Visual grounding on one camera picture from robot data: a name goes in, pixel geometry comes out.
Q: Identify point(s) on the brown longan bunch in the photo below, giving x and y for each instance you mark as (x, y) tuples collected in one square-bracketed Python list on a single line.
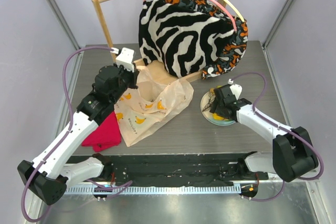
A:
[(210, 100)]

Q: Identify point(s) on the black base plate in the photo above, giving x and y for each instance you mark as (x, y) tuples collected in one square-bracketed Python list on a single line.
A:
[(178, 170)]

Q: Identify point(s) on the red cloth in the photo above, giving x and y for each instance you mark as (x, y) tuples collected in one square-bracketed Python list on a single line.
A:
[(107, 135)]

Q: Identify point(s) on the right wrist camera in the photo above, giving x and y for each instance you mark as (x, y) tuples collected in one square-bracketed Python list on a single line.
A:
[(235, 88)]

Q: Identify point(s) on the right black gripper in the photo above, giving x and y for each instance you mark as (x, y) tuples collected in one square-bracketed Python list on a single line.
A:
[(219, 104)]

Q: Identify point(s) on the fruit plate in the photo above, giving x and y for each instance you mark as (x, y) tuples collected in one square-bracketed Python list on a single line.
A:
[(209, 116)]

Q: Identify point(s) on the banana print plastic bag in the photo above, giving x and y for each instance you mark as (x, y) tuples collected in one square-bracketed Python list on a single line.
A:
[(141, 112)]

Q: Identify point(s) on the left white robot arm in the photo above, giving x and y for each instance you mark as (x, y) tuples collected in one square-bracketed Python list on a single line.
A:
[(46, 176)]

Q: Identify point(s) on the zebra print garment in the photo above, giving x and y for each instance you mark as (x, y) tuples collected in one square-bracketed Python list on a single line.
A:
[(183, 40)]

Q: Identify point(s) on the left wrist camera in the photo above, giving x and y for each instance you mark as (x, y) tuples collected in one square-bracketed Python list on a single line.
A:
[(124, 58)]

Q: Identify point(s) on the yellow lemon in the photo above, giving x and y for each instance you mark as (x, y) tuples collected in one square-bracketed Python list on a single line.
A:
[(219, 118)]

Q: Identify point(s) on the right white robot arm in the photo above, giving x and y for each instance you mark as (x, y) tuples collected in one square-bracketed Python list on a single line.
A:
[(292, 153)]

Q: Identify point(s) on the orange camouflage garment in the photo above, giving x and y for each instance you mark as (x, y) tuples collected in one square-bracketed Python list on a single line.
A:
[(234, 46)]

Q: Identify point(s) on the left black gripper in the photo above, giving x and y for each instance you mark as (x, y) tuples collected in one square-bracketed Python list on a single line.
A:
[(133, 75)]

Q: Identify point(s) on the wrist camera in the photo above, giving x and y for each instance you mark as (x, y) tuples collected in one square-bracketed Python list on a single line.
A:
[(124, 58), (235, 88)]

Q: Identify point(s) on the slotted cable duct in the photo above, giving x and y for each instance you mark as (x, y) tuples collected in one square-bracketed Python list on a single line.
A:
[(88, 189)]

